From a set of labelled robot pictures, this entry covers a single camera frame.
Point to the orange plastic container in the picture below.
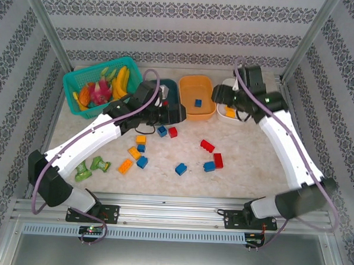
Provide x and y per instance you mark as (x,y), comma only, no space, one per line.
(197,89)

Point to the yellow toy banana bunch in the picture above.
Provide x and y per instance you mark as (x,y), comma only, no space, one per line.
(121,79)

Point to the aluminium frame post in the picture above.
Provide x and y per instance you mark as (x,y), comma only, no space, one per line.
(312,35)
(46,24)

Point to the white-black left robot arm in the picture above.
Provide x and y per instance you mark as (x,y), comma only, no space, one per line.
(84,139)

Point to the aluminium side rail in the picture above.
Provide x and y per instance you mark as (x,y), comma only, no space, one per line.
(283,84)
(51,120)

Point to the dark teal plastic container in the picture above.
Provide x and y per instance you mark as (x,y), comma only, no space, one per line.
(173,93)

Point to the long red lego brick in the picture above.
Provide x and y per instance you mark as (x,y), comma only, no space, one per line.
(218,160)

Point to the grey metal shelf panel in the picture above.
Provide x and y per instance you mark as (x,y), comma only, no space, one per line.
(170,259)

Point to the small yellow toy piece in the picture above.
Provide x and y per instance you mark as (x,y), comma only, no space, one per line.
(75,96)

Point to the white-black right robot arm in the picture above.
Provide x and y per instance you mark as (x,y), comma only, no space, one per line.
(289,150)

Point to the yellow-orange toy fruit piece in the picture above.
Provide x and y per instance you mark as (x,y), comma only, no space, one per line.
(83,107)

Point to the small circuit board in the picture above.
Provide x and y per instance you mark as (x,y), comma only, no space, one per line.
(91,230)
(254,242)

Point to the pink toy dragon fruit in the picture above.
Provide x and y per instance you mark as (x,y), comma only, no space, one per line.
(101,93)

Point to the white plastic container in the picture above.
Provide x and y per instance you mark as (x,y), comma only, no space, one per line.
(225,117)

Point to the small blue lego brick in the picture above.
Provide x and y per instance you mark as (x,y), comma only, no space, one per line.
(141,148)

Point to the orange-red toy fruit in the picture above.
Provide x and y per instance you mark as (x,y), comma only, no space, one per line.
(84,95)

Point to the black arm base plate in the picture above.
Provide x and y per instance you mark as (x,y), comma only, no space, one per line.
(110,213)
(231,220)

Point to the aluminium mounting rail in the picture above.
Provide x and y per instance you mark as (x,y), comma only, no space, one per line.
(172,212)

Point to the teal plastic basket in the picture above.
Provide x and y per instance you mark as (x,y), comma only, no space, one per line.
(77,111)

